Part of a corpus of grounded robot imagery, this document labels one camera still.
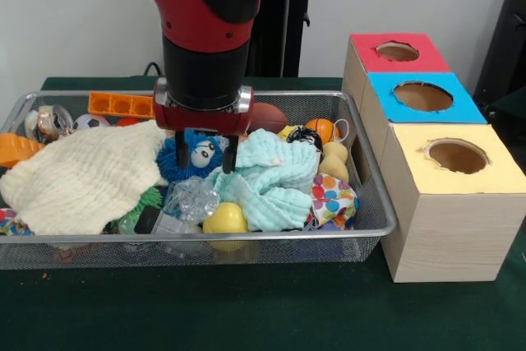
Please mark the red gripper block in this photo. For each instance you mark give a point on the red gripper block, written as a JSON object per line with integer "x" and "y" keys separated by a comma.
{"x": 201, "y": 121}

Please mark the orange plastic toy piece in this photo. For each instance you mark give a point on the orange plastic toy piece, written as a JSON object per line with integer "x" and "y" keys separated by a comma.
{"x": 16, "y": 149}

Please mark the mint ribbed cloth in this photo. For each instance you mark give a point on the mint ribbed cloth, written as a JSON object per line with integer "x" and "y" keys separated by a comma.
{"x": 271, "y": 186}

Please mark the cream ribbed cloth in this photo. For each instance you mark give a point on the cream ribbed cloth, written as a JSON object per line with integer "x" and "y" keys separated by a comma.
{"x": 82, "y": 178}

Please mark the small orange basketball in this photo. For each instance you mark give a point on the small orange basketball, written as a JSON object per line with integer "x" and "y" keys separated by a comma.
{"x": 322, "y": 131}

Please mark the small brown football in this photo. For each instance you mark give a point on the small brown football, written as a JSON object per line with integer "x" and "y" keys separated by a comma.
{"x": 269, "y": 117}

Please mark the blue spiky toy with face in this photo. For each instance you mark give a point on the blue spiky toy with face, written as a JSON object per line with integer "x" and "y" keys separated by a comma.
{"x": 202, "y": 154}

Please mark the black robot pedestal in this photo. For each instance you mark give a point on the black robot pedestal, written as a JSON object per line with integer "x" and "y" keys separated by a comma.
{"x": 287, "y": 18}

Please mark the small soccer ball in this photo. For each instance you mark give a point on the small soccer ball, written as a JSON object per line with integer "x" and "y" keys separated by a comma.
{"x": 91, "y": 122}

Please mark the plain yellow ball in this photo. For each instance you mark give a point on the plain yellow ball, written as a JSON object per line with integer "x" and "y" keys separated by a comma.
{"x": 224, "y": 221}

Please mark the black upright panel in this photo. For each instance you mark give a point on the black upright panel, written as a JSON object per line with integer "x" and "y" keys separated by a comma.
{"x": 505, "y": 38}

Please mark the shallow clear mesh bin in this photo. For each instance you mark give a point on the shallow clear mesh bin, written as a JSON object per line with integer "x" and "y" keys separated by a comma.
{"x": 123, "y": 252}

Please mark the long orange block with holes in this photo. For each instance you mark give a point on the long orange block with holes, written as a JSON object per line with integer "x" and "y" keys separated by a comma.
{"x": 115, "y": 104}

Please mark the wooden box with three holes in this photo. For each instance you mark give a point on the wooden box with three holes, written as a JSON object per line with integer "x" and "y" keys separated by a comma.
{"x": 452, "y": 223}

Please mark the polka dot paper wad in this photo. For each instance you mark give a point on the polka dot paper wad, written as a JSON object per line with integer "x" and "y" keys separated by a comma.
{"x": 333, "y": 201}

